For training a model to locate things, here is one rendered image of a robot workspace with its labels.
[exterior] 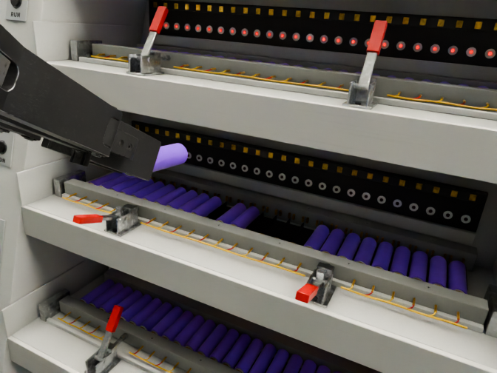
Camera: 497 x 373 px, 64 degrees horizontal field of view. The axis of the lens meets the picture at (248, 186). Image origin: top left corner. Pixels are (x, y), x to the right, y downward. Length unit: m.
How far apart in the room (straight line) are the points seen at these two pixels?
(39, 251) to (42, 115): 0.53
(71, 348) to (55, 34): 0.44
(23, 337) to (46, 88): 0.57
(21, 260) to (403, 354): 0.52
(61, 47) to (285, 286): 0.45
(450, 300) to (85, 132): 0.37
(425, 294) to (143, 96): 0.38
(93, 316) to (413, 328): 0.46
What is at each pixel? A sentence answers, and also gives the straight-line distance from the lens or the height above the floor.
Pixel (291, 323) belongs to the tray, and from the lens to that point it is 0.44.
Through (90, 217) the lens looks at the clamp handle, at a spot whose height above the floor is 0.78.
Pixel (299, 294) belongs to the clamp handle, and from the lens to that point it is 0.36.
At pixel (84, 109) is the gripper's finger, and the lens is 0.20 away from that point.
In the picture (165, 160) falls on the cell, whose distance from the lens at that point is 0.32.
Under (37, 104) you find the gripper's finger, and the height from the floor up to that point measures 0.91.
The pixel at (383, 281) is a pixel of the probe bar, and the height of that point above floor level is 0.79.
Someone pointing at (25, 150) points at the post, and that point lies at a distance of 0.63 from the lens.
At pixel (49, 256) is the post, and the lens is 0.71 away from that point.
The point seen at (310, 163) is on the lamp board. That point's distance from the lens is 0.57.
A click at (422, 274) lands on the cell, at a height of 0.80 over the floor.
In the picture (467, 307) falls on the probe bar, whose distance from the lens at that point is 0.46.
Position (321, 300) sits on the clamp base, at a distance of 0.43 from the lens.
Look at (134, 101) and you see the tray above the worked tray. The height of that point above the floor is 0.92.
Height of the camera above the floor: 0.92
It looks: 8 degrees down
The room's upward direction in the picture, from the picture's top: 11 degrees clockwise
